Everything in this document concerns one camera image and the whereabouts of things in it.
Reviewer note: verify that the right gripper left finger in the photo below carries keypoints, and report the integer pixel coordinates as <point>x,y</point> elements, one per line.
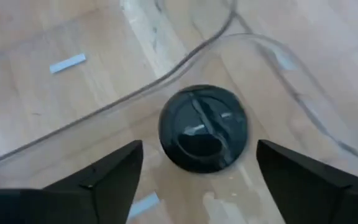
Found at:
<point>73,199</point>

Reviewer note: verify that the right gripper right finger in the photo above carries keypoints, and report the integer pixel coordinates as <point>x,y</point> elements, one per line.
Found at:
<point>306,193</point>

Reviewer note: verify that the blue tape strip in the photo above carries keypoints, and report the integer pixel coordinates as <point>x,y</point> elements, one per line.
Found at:
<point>67,63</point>
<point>284,60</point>
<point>143,205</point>

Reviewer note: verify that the small clear plastic bin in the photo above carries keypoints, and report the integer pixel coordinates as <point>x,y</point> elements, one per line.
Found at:
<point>120,133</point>
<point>73,31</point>

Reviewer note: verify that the large clear plastic bin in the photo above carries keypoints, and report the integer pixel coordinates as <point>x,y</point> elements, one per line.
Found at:
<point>322,37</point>

